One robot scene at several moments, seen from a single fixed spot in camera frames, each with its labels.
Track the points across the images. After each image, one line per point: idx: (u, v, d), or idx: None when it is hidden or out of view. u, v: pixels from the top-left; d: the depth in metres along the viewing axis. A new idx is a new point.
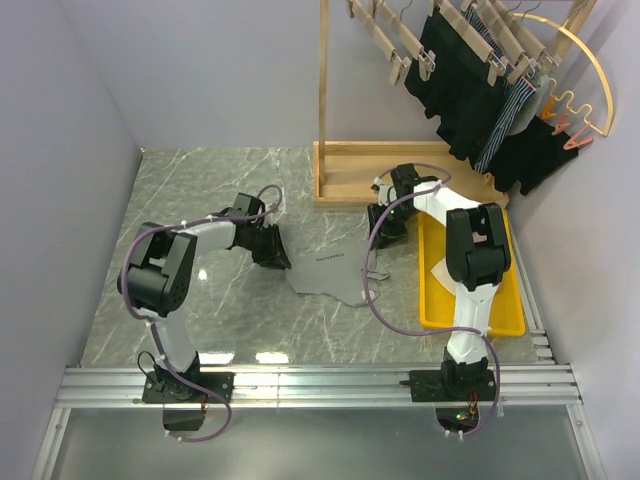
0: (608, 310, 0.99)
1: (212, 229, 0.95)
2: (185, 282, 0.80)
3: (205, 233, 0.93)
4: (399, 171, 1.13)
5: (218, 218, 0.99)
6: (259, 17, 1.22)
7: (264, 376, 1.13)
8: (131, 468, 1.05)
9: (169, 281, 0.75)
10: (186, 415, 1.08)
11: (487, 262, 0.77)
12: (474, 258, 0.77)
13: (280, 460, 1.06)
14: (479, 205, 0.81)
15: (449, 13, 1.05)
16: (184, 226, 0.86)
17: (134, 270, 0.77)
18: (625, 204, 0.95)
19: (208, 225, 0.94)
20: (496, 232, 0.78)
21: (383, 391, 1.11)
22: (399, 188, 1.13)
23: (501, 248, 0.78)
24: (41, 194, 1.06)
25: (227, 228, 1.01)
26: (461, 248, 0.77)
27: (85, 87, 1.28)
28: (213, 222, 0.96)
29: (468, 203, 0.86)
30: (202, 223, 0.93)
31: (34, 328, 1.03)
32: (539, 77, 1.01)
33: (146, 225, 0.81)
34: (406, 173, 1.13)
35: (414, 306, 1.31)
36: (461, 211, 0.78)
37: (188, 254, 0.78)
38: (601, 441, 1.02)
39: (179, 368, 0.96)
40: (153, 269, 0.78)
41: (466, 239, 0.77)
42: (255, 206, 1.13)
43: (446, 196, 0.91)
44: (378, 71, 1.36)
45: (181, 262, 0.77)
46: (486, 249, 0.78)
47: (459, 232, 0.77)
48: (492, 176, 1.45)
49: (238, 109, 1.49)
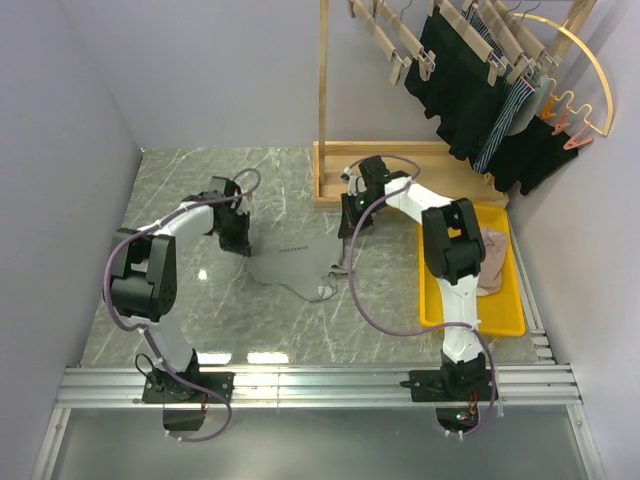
0: (606, 309, 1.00)
1: (189, 220, 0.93)
2: (172, 284, 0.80)
3: (183, 227, 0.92)
4: (367, 165, 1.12)
5: (195, 204, 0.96)
6: (259, 17, 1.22)
7: (264, 376, 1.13)
8: (132, 468, 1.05)
9: (156, 288, 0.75)
10: (187, 415, 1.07)
11: (464, 255, 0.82)
12: (452, 252, 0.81)
13: (280, 460, 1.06)
14: (451, 203, 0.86)
15: (449, 13, 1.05)
16: (158, 227, 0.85)
17: (118, 281, 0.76)
18: (625, 204, 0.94)
19: (184, 216, 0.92)
20: (469, 226, 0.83)
21: (384, 391, 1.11)
22: (369, 184, 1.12)
23: (476, 241, 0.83)
24: (41, 194, 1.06)
25: (205, 213, 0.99)
26: (440, 246, 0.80)
27: (85, 86, 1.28)
28: (190, 212, 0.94)
29: (439, 200, 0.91)
30: (178, 214, 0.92)
31: (33, 327, 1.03)
32: (539, 77, 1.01)
33: (121, 233, 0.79)
34: (375, 166, 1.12)
35: (414, 306, 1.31)
36: (436, 210, 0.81)
37: (170, 257, 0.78)
38: (600, 440, 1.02)
39: (179, 368, 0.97)
40: (138, 276, 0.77)
41: (444, 235, 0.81)
42: (229, 188, 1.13)
43: (418, 192, 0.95)
44: (378, 71, 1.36)
45: (164, 267, 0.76)
46: (462, 243, 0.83)
47: (438, 230, 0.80)
48: (491, 176, 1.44)
49: (238, 108, 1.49)
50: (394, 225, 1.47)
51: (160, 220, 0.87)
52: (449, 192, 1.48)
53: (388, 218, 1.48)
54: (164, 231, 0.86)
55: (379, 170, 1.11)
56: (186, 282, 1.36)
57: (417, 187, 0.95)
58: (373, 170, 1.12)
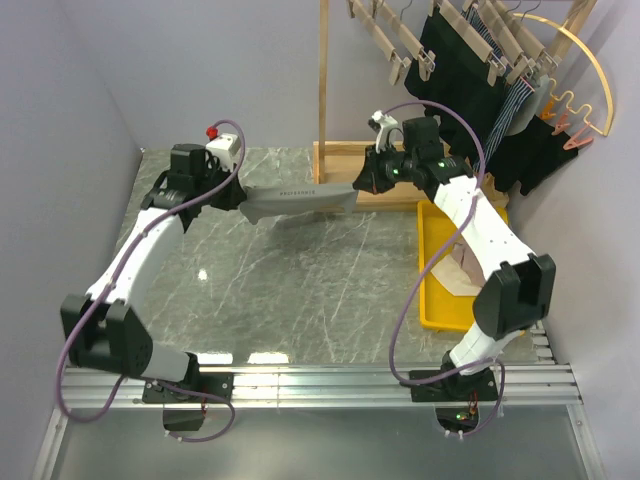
0: (606, 310, 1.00)
1: (150, 250, 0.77)
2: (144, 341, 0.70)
3: (144, 264, 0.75)
4: (419, 130, 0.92)
5: (155, 222, 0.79)
6: (259, 16, 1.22)
7: (264, 376, 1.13)
8: (132, 468, 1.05)
9: (126, 364, 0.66)
10: (187, 415, 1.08)
11: (523, 319, 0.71)
12: (513, 319, 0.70)
13: (280, 460, 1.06)
14: (529, 256, 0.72)
15: (449, 13, 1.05)
16: (112, 285, 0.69)
17: (82, 352, 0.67)
18: (626, 204, 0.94)
19: (145, 244, 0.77)
20: (543, 292, 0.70)
21: (384, 391, 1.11)
22: (414, 152, 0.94)
23: (542, 308, 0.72)
24: (42, 193, 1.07)
25: (170, 227, 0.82)
26: (502, 313, 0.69)
27: (85, 86, 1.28)
28: (149, 236, 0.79)
29: (514, 243, 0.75)
30: (137, 244, 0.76)
31: (34, 327, 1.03)
32: (539, 77, 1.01)
33: (68, 307, 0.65)
34: (429, 137, 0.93)
35: (414, 306, 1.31)
36: (511, 274, 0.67)
37: (131, 329, 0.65)
38: (600, 440, 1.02)
39: (178, 379, 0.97)
40: (103, 347, 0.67)
41: (511, 304, 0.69)
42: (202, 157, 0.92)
43: (486, 222, 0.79)
44: (378, 71, 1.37)
45: (126, 344, 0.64)
46: (526, 307, 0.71)
47: (509, 298, 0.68)
48: (492, 176, 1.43)
49: (237, 108, 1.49)
50: (394, 224, 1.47)
51: (111, 274, 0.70)
52: None
53: (389, 218, 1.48)
54: (122, 290, 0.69)
55: (432, 143, 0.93)
56: (186, 282, 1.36)
57: (485, 213, 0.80)
58: (425, 138, 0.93)
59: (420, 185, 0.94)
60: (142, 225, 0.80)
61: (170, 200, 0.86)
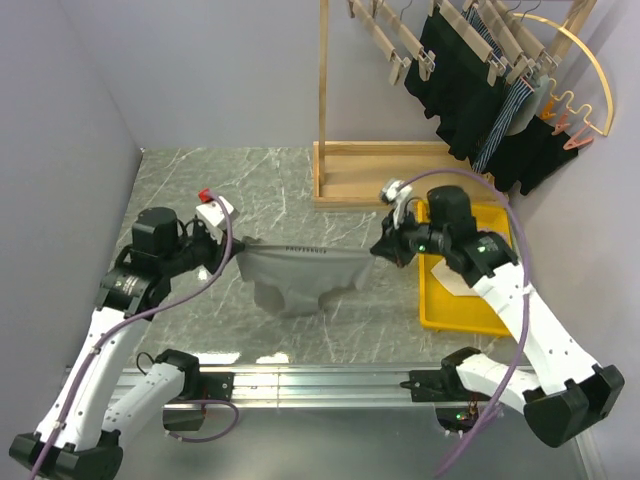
0: (606, 312, 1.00)
1: (104, 372, 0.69)
2: (107, 460, 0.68)
3: (98, 388, 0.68)
4: (454, 209, 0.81)
5: (105, 339, 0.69)
6: (259, 17, 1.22)
7: (264, 376, 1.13)
8: (132, 467, 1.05)
9: None
10: (187, 415, 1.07)
11: (579, 430, 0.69)
12: (570, 434, 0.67)
13: (280, 460, 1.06)
14: (595, 369, 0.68)
15: (449, 14, 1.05)
16: (60, 428, 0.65)
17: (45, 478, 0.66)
18: (626, 205, 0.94)
19: (97, 363, 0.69)
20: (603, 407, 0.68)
21: (383, 391, 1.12)
22: (448, 236, 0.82)
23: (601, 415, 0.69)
24: (42, 192, 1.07)
25: (125, 340, 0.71)
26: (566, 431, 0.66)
27: (84, 86, 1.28)
28: (102, 354, 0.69)
29: (578, 355, 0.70)
30: (88, 368, 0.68)
31: (33, 327, 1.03)
32: (539, 77, 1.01)
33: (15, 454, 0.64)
34: (461, 214, 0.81)
35: (414, 306, 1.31)
36: (582, 399, 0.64)
37: (86, 469, 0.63)
38: (600, 440, 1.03)
39: (175, 393, 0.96)
40: None
41: (573, 425, 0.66)
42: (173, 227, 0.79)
43: (542, 328, 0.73)
44: (378, 71, 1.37)
45: (84, 478, 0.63)
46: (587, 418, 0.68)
47: (570, 421, 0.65)
48: (492, 177, 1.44)
49: (237, 108, 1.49)
50: None
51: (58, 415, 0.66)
52: None
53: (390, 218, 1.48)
54: (72, 423, 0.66)
55: (466, 220, 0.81)
56: (186, 282, 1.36)
57: (539, 315, 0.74)
58: (459, 218, 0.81)
59: (455, 268, 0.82)
60: (95, 338, 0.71)
61: (137, 286, 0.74)
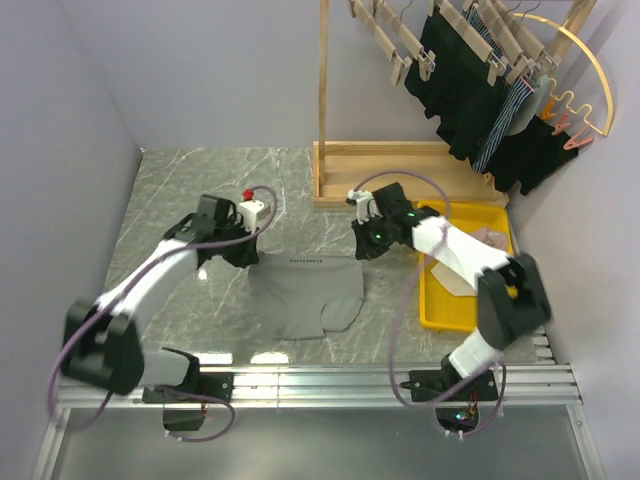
0: (606, 311, 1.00)
1: (163, 275, 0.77)
2: (137, 358, 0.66)
3: (153, 289, 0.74)
4: (386, 195, 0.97)
5: (172, 253, 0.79)
6: (259, 17, 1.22)
7: (264, 376, 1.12)
8: (132, 467, 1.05)
9: (115, 374, 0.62)
10: (187, 415, 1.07)
11: (528, 323, 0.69)
12: (515, 322, 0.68)
13: (280, 459, 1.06)
14: (508, 257, 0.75)
15: (449, 14, 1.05)
16: (120, 298, 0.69)
17: (73, 364, 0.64)
18: (627, 205, 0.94)
19: (159, 268, 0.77)
20: (535, 289, 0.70)
21: (383, 391, 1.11)
22: (391, 219, 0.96)
23: (542, 305, 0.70)
24: (42, 193, 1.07)
25: (184, 261, 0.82)
26: (503, 318, 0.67)
27: (84, 86, 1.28)
28: (166, 263, 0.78)
29: (492, 254, 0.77)
30: (147, 273, 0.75)
31: (34, 327, 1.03)
32: (539, 77, 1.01)
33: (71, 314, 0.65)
34: (395, 198, 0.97)
35: (414, 306, 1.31)
36: (496, 275, 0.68)
37: (129, 340, 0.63)
38: (600, 441, 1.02)
39: (174, 381, 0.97)
40: (97, 355, 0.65)
41: (507, 306, 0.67)
42: (224, 209, 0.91)
43: (458, 241, 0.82)
44: (379, 71, 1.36)
45: (120, 353, 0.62)
46: (527, 308, 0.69)
47: (501, 299, 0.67)
48: (491, 176, 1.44)
49: (237, 108, 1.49)
50: None
51: (121, 289, 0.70)
52: (449, 191, 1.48)
53: None
54: (126, 303, 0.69)
55: (399, 201, 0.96)
56: (186, 282, 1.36)
57: (455, 236, 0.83)
58: (393, 202, 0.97)
59: (400, 238, 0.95)
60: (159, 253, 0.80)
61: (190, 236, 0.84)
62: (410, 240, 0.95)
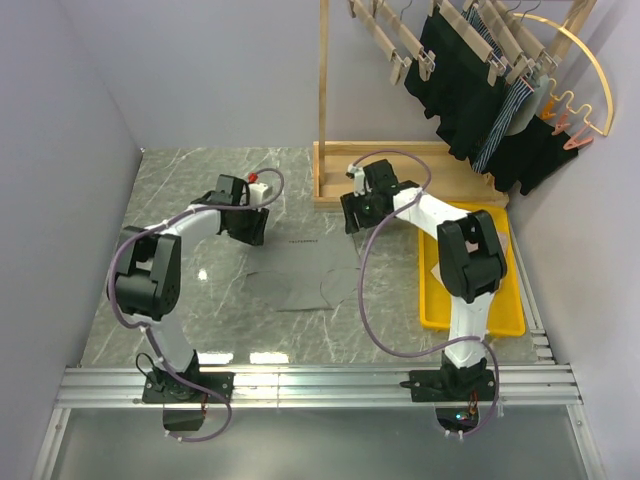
0: (606, 311, 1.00)
1: (196, 223, 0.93)
2: (174, 283, 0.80)
3: (189, 228, 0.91)
4: (374, 170, 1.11)
5: (202, 208, 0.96)
6: (259, 17, 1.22)
7: (264, 376, 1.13)
8: (132, 468, 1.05)
9: (159, 286, 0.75)
10: (187, 415, 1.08)
11: (483, 271, 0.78)
12: (471, 270, 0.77)
13: (280, 460, 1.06)
14: (468, 213, 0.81)
15: (449, 13, 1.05)
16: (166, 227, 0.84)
17: (122, 279, 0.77)
18: (627, 205, 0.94)
19: (192, 216, 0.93)
20: (489, 240, 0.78)
21: (383, 391, 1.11)
22: (376, 192, 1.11)
23: (496, 256, 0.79)
24: (41, 193, 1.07)
25: (210, 218, 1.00)
26: (459, 266, 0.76)
27: (85, 86, 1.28)
28: (197, 213, 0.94)
29: (455, 213, 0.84)
30: (186, 216, 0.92)
31: (34, 327, 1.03)
32: (538, 77, 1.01)
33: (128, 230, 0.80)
34: (383, 173, 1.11)
35: (414, 305, 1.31)
36: (454, 226, 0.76)
37: (175, 257, 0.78)
38: (600, 440, 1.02)
39: (179, 368, 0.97)
40: (142, 273, 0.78)
41: (462, 254, 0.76)
42: (238, 186, 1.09)
43: (430, 205, 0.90)
44: (379, 71, 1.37)
45: (167, 266, 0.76)
46: (483, 260, 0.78)
47: (456, 249, 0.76)
48: (491, 176, 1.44)
49: (237, 108, 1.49)
50: (394, 225, 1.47)
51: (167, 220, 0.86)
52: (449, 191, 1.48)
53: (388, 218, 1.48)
54: (171, 231, 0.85)
55: (385, 177, 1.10)
56: (186, 282, 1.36)
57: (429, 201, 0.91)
58: (380, 177, 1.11)
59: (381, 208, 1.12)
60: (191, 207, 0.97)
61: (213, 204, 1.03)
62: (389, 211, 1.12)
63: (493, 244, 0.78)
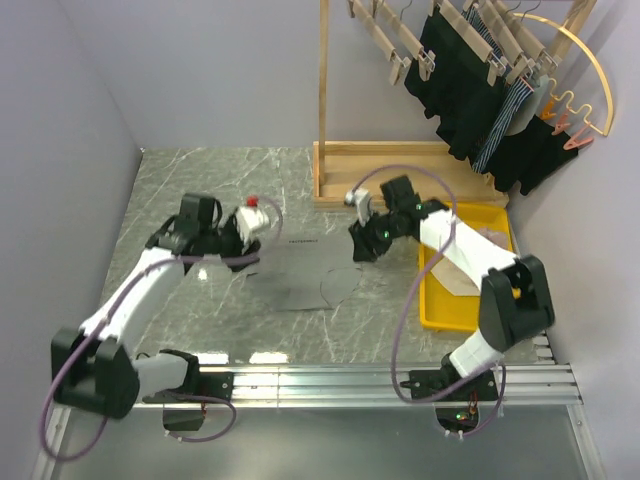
0: (606, 312, 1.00)
1: (148, 291, 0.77)
2: (129, 383, 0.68)
3: (140, 305, 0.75)
4: (394, 187, 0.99)
5: (157, 265, 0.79)
6: (259, 17, 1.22)
7: (264, 376, 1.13)
8: (132, 468, 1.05)
9: (108, 399, 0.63)
10: (187, 415, 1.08)
11: (529, 326, 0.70)
12: (517, 325, 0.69)
13: (280, 460, 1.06)
14: (516, 258, 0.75)
15: (449, 13, 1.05)
16: (106, 322, 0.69)
17: (66, 391, 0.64)
18: (627, 205, 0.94)
19: (142, 286, 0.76)
20: (539, 292, 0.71)
21: (383, 390, 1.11)
22: (399, 212, 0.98)
23: (545, 309, 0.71)
24: (42, 193, 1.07)
25: (169, 271, 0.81)
26: (505, 320, 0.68)
27: (85, 86, 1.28)
28: (150, 276, 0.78)
29: (500, 252, 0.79)
30: (133, 289, 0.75)
31: (34, 327, 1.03)
32: (538, 77, 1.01)
33: (58, 341, 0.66)
34: (403, 190, 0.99)
35: (414, 305, 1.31)
36: (502, 276, 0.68)
37: (121, 365, 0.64)
38: (600, 440, 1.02)
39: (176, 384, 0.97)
40: (89, 382, 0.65)
41: (510, 309, 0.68)
42: (208, 206, 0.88)
43: (467, 239, 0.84)
44: (379, 71, 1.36)
45: (111, 379, 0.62)
46: (530, 312, 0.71)
47: (503, 302, 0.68)
48: (491, 176, 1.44)
49: (237, 108, 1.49)
50: None
51: (107, 312, 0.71)
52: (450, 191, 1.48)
53: None
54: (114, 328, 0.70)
55: (407, 195, 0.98)
56: (186, 281, 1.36)
57: (465, 234, 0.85)
58: (401, 194, 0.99)
59: (406, 231, 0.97)
60: (143, 265, 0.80)
61: (174, 245, 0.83)
62: (415, 234, 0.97)
63: (543, 296, 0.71)
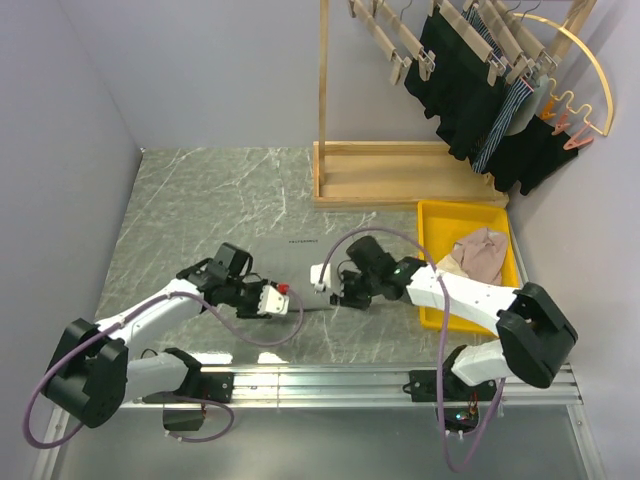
0: (607, 312, 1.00)
1: (166, 311, 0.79)
2: (115, 392, 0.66)
3: (152, 323, 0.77)
4: (367, 251, 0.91)
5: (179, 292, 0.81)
6: (259, 17, 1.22)
7: (263, 376, 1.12)
8: (132, 467, 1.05)
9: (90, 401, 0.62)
10: (187, 415, 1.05)
11: (557, 352, 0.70)
12: (548, 358, 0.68)
13: (280, 459, 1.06)
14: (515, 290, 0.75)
15: (449, 13, 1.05)
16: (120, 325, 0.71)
17: (56, 382, 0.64)
18: (627, 206, 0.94)
19: (161, 303, 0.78)
20: (555, 316, 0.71)
21: (382, 391, 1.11)
22: (380, 278, 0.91)
23: (565, 329, 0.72)
24: (42, 194, 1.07)
25: (181, 304, 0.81)
26: (537, 357, 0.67)
27: (85, 88, 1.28)
28: (173, 298, 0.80)
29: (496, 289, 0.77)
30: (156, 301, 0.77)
31: (33, 327, 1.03)
32: (538, 77, 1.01)
33: (76, 324, 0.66)
34: (376, 253, 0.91)
35: (414, 306, 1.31)
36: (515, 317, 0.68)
37: (115, 372, 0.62)
38: (600, 440, 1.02)
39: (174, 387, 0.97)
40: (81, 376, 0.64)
41: (536, 345, 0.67)
42: (242, 258, 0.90)
43: (464, 288, 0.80)
44: (378, 71, 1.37)
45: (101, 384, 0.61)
46: (552, 338, 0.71)
47: (529, 341, 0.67)
48: (491, 176, 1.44)
49: (237, 109, 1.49)
50: (394, 225, 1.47)
51: (124, 315, 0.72)
52: (449, 191, 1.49)
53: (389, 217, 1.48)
54: (124, 334, 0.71)
55: (381, 257, 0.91)
56: None
57: (458, 284, 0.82)
58: (374, 256, 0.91)
59: (394, 296, 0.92)
60: (171, 288, 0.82)
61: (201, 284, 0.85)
62: (405, 295, 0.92)
63: (558, 319, 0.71)
